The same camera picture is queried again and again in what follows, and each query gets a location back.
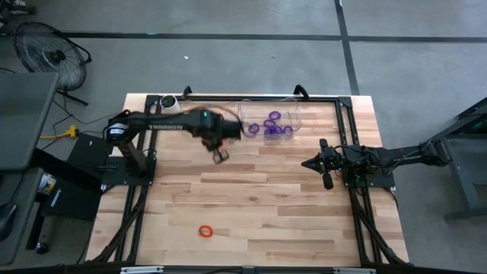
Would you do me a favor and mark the yellow power plug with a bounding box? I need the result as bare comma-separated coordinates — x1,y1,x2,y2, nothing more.
40,125,80,141

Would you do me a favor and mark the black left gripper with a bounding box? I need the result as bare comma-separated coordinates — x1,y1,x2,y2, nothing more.
194,113,245,165

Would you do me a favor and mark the white yellow blue can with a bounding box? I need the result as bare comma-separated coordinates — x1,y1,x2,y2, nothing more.
37,173,58,196

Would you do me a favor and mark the clear plastic bin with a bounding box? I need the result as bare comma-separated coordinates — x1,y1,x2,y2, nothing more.
237,97,302,142
182,99,244,146

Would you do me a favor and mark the black Trossen controller box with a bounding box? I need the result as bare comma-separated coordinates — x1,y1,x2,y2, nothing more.
40,178,103,222

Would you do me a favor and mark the black power supply box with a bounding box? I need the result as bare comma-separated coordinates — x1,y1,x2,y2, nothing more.
67,132,115,180

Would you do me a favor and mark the black metal stand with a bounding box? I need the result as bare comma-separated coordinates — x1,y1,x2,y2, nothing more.
418,97,487,221

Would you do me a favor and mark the dark grey desk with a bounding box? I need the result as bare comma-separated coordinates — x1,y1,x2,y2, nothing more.
0,72,60,171

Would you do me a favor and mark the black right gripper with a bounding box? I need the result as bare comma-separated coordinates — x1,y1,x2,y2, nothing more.
301,137,342,191

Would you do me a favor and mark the white pot with plant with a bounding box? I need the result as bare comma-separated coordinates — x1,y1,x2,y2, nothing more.
160,94,181,113

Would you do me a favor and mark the person's foot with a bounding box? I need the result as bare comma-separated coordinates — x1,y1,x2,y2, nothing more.
0,2,38,16

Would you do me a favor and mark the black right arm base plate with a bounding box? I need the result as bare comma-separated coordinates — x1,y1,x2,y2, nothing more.
340,157,397,188

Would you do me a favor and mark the black floor fan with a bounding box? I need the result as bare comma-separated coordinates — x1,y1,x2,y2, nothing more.
13,21,93,107

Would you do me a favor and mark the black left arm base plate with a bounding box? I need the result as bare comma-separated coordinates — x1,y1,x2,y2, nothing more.
101,157,157,186

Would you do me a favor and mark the silver metal bracket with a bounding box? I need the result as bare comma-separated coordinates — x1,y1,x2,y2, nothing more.
333,267,377,274
120,266,164,274

